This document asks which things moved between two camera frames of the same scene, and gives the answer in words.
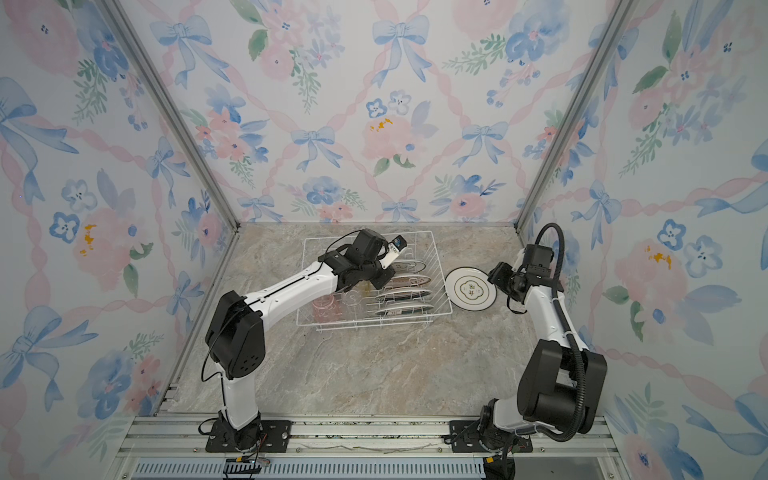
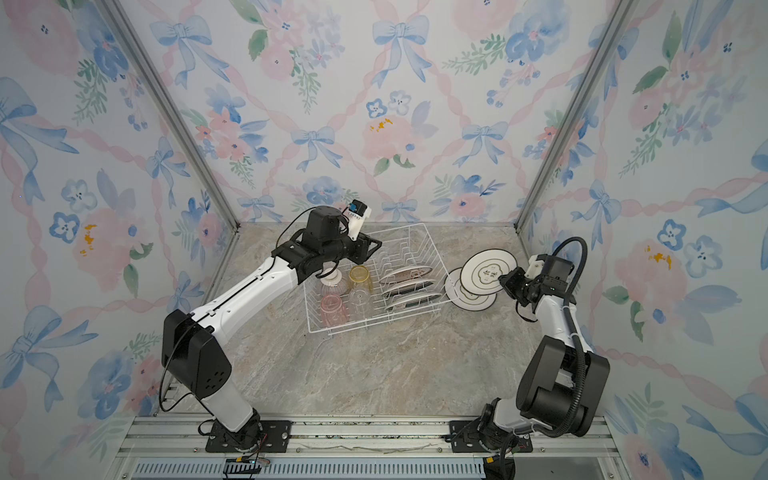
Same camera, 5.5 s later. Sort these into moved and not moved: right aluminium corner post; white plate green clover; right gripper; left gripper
Moved: left gripper
Not moved: white plate green clover; right gripper; right aluminium corner post
